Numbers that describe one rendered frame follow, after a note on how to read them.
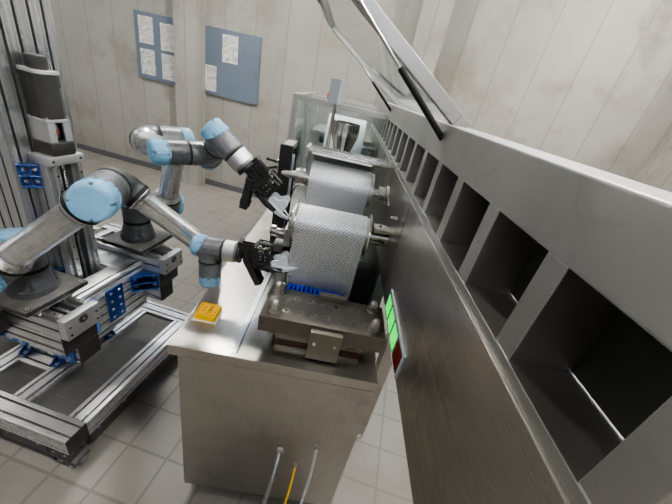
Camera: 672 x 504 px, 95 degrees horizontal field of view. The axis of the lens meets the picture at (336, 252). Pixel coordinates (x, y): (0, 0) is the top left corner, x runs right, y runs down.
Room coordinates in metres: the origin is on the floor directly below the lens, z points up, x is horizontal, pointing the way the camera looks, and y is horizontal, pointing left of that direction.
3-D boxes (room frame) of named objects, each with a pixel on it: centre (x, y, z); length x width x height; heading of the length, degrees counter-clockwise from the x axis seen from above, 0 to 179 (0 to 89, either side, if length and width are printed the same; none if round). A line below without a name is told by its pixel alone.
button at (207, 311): (0.81, 0.39, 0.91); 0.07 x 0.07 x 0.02; 3
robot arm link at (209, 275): (0.92, 0.43, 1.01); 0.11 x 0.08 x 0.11; 19
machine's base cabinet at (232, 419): (1.92, 0.16, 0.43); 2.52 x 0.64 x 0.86; 3
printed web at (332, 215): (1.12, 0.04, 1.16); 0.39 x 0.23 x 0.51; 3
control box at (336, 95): (1.54, 0.16, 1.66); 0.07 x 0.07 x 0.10; 71
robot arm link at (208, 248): (0.91, 0.43, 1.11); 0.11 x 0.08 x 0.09; 93
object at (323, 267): (0.93, 0.03, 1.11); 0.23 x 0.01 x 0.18; 93
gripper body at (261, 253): (0.92, 0.27, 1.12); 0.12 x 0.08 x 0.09; 93
